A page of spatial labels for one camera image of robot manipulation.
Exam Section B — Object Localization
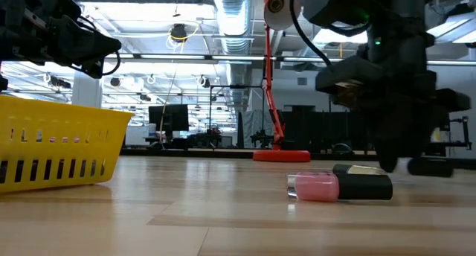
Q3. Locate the yellow plastic basket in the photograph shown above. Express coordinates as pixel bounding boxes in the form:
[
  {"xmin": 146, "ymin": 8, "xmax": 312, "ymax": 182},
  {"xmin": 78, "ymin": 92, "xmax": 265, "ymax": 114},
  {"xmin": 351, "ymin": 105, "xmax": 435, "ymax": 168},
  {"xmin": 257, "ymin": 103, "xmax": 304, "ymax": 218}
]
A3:
[{"xmin": 0, "ymin": 95, "xmax": 135, "ymax": 194}]

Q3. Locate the white nail polish bottle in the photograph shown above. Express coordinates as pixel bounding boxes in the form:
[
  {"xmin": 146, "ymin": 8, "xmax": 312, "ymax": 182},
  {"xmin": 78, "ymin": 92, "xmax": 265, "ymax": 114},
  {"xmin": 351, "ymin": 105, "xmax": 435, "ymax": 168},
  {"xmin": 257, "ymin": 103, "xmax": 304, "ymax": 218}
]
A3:
[{"xmin": 393, "ymin": 156, "xmax": 456, "ymax": 179}]

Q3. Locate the black overhead camera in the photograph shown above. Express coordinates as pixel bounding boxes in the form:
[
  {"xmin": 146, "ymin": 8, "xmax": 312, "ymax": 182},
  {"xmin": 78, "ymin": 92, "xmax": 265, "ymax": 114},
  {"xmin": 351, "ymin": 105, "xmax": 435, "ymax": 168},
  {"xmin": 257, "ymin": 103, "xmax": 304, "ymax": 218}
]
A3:
[{"xmin": 169, "ymin": 22, "xmax": 190, "ymax": 44}]

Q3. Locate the pale gold nail polish bottle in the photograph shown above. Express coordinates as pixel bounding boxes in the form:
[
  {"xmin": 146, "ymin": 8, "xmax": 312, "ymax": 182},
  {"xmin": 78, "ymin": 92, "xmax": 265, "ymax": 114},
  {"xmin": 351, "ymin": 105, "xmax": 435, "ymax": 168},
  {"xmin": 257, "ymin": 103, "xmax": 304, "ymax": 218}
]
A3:
[{"xmin": 331, "ymin": 163, "xmax": 389, "ymax": 176}]

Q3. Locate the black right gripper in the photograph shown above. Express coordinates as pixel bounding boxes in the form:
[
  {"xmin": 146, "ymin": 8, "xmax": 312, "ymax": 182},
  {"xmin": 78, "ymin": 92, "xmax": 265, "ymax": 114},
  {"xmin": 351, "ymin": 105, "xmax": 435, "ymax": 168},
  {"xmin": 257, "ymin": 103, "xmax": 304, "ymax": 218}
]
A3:
[{"xmin": 330, "ymin": 68, "xmax": 473, "ymax": 174}]

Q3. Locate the red desk lamp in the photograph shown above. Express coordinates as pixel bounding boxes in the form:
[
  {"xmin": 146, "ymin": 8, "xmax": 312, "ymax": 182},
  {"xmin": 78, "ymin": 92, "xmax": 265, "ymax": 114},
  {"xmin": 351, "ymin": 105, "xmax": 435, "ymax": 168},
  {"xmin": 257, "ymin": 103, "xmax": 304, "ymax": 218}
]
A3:
[{"xmin": 252, "ymin": 0, "xmax": 312, "ymax": 164}]

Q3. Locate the left gripper camera cable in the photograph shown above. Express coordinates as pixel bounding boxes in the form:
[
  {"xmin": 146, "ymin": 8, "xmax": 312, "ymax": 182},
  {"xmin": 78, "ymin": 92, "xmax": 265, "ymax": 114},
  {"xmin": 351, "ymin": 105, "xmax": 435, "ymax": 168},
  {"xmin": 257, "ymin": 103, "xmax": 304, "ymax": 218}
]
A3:
[{"xmin": 69, "ymin": 15, "xmax": 123, "ymax": 79}]

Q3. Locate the light pink nail polish bottle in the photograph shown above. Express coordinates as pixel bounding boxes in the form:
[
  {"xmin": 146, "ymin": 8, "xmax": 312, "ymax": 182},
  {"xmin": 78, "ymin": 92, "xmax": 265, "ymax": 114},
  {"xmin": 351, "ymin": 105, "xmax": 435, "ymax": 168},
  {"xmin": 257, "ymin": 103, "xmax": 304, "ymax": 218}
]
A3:
[{"xmin": 285, "ymin": 171, "xmax": 394, "ymax": 204}]

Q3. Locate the silver ventilation duct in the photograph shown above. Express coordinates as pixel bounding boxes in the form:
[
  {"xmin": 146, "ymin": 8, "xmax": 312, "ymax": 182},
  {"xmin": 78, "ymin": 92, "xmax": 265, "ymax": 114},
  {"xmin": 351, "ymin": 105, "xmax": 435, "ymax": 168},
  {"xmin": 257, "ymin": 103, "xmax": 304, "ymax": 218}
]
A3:
[{"xmin": 213, "ymin": 0, "xmax": 258, "ymax": 112}]

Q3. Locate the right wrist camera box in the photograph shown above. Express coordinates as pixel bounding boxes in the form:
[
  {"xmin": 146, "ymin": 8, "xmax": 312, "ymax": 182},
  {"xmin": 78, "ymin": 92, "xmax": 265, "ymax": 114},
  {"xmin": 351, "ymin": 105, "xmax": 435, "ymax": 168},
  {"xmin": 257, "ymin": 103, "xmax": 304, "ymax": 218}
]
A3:
[{"xmin": 315, "ymin": 55, "xmax": 386, "ymax": 97}]

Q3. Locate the black room partition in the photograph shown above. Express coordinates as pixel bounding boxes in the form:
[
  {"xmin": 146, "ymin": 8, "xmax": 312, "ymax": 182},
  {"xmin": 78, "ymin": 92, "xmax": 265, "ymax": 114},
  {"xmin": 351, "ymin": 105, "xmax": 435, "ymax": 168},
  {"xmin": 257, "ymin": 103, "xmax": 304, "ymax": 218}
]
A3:
[{"xmin": 280, "ymin": 104, "xmax": 376, "ymax": 153}]

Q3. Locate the black background rig frame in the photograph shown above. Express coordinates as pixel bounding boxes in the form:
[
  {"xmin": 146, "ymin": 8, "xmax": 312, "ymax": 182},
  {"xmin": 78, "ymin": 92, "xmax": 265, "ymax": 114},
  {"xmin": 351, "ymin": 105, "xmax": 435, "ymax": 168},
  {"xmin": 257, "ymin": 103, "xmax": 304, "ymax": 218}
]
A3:
[{"xmin": 208, "ymin": 84, "xmax": 266, "ymax": 143}]

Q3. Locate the black computer monitor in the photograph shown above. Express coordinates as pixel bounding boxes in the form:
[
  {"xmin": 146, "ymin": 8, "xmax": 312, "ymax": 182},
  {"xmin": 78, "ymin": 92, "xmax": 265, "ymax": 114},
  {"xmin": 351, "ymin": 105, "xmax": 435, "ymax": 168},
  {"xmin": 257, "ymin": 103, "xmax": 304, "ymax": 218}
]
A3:
[{"xmin": 148, "ymin": 103, "xmax": 190, "ymax": 133}]

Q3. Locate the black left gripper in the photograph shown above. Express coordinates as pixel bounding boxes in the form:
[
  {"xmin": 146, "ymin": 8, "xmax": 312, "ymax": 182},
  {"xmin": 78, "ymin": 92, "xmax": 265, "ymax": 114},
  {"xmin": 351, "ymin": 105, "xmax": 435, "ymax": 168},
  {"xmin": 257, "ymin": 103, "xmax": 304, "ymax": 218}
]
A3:
[{"xmin": 8, "ymin": 0, "xmax": 123, "ymax": 80}]

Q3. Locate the white building column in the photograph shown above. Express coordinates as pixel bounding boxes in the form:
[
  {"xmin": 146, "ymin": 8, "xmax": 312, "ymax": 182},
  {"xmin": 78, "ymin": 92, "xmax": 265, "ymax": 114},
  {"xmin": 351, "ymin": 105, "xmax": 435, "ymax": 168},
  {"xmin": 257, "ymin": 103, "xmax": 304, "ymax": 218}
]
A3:
[{"xmin": 71, "ymin": 68, "xmax": 103, "ymax": 109}]

